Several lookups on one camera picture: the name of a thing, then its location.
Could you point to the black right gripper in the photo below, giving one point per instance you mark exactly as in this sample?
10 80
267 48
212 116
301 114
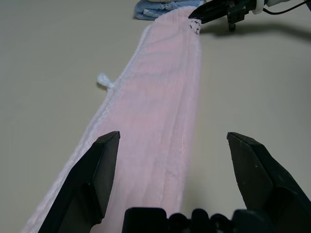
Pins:
239 8

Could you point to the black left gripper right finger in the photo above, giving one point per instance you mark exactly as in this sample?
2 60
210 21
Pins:
267 182

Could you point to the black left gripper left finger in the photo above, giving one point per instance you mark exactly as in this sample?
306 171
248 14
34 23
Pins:
87 189

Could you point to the pink terry towel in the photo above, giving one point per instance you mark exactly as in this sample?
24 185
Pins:
155 109

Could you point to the beige terry towel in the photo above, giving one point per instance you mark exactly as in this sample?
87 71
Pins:
160 1

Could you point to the light blue terry towel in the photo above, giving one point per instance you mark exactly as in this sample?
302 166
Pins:
150 12

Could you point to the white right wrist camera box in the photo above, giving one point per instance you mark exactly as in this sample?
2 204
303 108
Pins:
258 6

